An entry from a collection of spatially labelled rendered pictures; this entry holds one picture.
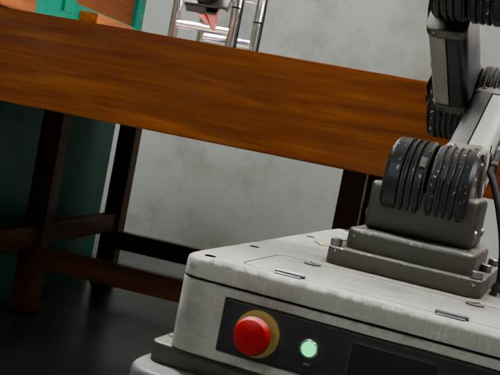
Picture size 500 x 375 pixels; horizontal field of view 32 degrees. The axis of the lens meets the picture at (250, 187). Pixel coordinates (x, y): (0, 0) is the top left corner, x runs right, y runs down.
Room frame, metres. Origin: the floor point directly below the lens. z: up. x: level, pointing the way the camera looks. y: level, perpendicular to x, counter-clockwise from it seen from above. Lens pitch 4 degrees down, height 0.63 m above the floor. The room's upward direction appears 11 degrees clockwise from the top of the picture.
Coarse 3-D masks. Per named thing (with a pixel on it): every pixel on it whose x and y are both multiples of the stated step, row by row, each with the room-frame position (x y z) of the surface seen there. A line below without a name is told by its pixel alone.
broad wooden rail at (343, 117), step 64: (0, 64) 1.78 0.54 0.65; (64, 64) 1.75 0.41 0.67; (128, 64) 1.73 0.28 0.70; (192, 64) 1.70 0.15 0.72; (256, 64) 1.67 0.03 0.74; (320, 64) 1.65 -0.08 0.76; (192, 128) 1.69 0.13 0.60; (256, 128) 1.67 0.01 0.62; (320, 128) 1.64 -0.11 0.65; (384, 128) 1.62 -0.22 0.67
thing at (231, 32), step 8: (176, 0) 2.21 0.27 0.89; (240, 0) 2.18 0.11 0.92; (176, 8) 2.21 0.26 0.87; (232, 8) 2.18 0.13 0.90; (240, 8) 2.18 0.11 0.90; (176, 16) 2.21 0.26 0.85; (232, 16) 2.18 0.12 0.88; (240, 16) 2.19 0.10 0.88; (176, 24) 2.21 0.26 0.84; (184, 24) 2.21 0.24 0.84; (192, 24) 2.20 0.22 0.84; (200, 24) 2.20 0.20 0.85; (232, 24) 2.18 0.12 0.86; (168, 32) 2.22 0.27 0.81; (176, 32) 2.22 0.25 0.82; (208, 32) 2.20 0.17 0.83; (216, 32) 2.19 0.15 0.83; (224, 32) 2.19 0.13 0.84; (232, 32) 2.18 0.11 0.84; (232, 40) 2.18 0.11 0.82
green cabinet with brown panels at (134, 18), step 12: (48, 0) 2.44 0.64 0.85; (60, 0) 2.50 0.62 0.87; (72, 0) 2.55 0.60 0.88; (84, 0) 2.66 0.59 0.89; (96, 0) 2.74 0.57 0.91; (108, 0) 2.83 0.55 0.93; (120, 0) 2.92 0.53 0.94; (132, 0) 3.03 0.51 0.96; (144, 0) 3.10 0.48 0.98; (72, 12) 2.57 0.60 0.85; (96, 12) 2.73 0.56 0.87; (108, 12) 2.85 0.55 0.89; (120, 12) 2.94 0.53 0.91; (132, 12) 3.05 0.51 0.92; (132, 24) 3.05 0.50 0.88
